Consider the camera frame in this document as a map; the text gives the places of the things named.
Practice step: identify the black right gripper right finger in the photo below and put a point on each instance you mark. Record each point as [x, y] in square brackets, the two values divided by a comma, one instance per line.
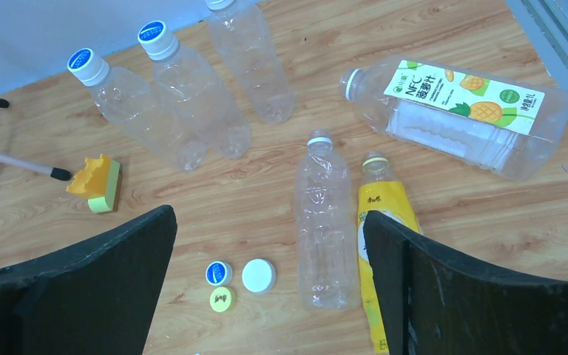
[435, 299]

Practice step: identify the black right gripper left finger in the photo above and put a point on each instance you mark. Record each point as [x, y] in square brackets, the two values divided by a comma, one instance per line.
[97, 296]

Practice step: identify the blue Pocari Sweat cap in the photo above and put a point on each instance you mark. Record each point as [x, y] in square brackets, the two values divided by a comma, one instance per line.
[219, 273]

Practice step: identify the yellow bottle cap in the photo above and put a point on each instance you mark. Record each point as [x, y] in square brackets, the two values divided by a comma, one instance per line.
[222, 299]

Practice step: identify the yellow label juice bottle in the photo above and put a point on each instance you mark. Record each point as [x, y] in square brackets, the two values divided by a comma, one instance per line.
[379, 190]

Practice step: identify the white bottle cap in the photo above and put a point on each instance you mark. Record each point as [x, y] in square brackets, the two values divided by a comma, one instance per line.
[258, 276]

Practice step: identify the large pineapple juice bottle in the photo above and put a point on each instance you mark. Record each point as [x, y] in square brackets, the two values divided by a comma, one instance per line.
[508, 127]

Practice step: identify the clear capped bottle left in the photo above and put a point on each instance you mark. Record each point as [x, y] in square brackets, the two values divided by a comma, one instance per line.
[130, 102]

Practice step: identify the clear capped bottle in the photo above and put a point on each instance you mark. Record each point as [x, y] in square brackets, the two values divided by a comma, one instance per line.
[188, 82]
[241, 36]
[130, 102]

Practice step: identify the clear capped bottle middle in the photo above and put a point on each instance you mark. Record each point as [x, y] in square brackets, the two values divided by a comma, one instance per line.
[188, 82]

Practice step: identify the clear capped bottle right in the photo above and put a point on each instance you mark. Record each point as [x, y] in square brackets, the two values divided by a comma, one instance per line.
[241, 36]

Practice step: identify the yellow green toy block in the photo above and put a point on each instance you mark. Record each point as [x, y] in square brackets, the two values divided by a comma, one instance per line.
[98, 183]

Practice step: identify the pink music stand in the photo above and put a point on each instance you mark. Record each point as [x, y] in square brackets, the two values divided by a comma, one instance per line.
[53, 172]

